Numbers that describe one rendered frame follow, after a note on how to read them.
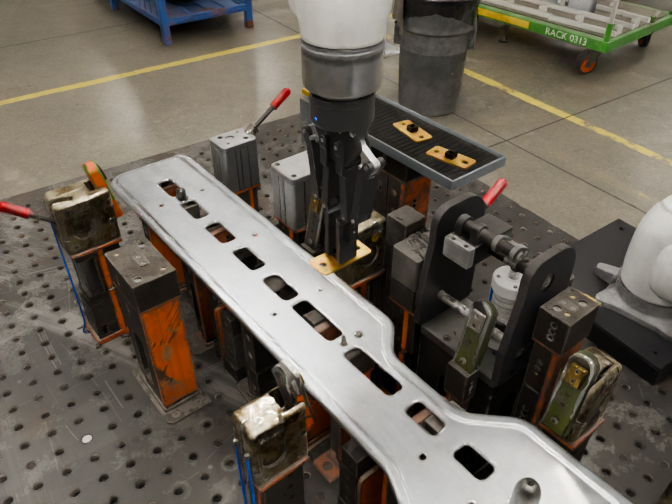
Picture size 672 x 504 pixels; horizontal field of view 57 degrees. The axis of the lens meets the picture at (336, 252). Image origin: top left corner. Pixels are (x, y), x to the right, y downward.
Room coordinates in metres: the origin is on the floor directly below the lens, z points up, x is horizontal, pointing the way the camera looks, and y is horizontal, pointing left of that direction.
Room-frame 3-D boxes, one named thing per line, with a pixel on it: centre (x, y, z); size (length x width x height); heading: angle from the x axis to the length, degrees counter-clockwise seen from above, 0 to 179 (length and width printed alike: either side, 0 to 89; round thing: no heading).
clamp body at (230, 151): (1.23, 0.23, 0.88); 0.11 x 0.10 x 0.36; 129
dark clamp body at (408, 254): (0.81, -0.15, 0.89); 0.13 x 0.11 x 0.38; 129
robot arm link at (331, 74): (0.66, -0.01, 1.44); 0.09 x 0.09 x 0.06
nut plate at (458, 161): (0.96, -0.20, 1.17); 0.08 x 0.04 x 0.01; 48
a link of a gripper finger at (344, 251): (0.65, -0.01, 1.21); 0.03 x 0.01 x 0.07; 129
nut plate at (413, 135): (1.06, -0.14, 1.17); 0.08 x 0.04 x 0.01; 28
